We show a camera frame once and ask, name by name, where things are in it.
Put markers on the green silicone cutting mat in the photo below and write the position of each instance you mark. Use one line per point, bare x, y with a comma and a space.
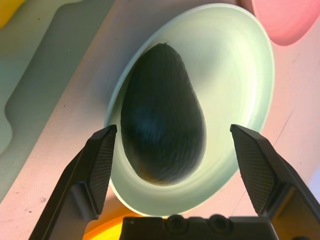
32, 62

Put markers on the green plate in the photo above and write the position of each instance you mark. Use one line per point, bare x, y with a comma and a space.
232, 75

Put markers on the yellow banana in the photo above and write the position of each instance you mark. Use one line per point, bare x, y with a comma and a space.
6, 12

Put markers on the pink plate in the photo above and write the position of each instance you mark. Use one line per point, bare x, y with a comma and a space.
287, 20

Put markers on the dark green avocado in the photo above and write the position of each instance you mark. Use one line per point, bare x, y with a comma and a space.
162, 120

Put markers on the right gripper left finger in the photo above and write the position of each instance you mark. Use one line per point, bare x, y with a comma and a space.
82, 180

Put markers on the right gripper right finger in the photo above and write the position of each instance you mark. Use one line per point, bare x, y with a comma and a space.
270, 175

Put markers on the yellow plate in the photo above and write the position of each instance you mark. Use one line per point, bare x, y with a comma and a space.
105, 230

